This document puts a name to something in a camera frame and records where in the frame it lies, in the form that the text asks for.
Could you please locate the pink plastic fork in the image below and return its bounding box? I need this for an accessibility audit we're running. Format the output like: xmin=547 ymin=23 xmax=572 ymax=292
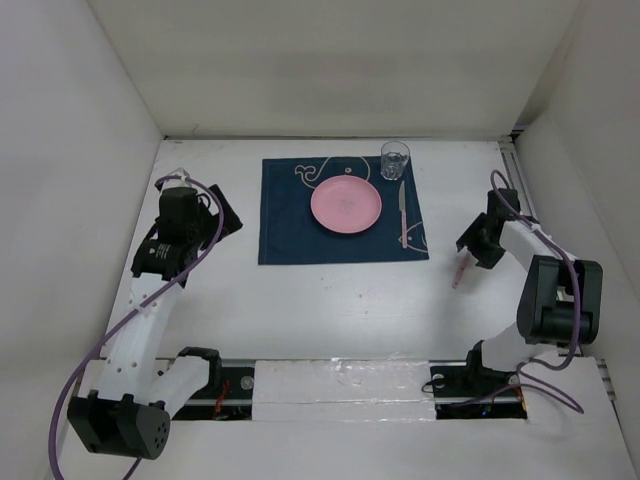
xmin=452 ymin=252 xmax=471 ymax=289

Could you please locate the blue whale placemat cloth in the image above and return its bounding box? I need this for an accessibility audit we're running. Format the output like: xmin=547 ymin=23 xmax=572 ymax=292
xmin=258 ymin=156 xmax=429 ymax=265

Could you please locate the pink plastic knife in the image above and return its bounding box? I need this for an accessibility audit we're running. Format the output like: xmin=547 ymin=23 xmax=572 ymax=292
xmin=398 ymin=180 xmax=408 ymax=249

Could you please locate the clear plastic cup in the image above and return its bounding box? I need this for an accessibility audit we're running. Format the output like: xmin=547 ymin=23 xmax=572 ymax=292
xmin=380 ymin=141 xmax=411 ymax=181

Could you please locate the pink plastic plate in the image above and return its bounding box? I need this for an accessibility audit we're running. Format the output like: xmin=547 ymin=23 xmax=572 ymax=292
xmin=310 ymin=175 xmax=382 ymax=235

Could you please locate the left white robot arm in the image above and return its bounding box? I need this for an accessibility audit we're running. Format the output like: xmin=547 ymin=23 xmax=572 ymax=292
xmin=67 ymin=175 xmax=242 ymax=460

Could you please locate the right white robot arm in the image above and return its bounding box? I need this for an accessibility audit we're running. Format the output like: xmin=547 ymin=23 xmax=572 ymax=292
xmin=456 ymin=188 xmax=603 ymax=392

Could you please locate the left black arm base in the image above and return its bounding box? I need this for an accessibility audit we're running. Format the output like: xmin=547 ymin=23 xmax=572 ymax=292
xmin=173 ymin=360 xmax=255 ymax=421

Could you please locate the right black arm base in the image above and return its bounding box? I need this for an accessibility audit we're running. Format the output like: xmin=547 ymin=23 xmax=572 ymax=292
xmin=422 ymin=344 xmax=528 ymax=420

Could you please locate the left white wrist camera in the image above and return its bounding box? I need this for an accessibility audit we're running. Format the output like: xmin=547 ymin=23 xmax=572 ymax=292
xmin=155 ymin=168 xmax=195 ymax=197

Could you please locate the aluminium side rail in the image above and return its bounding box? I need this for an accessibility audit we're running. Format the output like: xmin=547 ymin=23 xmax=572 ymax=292
xmin=498 ymin=130 xmax=616 ymax=401

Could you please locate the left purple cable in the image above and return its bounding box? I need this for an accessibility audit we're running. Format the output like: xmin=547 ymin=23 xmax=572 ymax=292
xmin=48 ymin=174 xmax=224 ymax=480

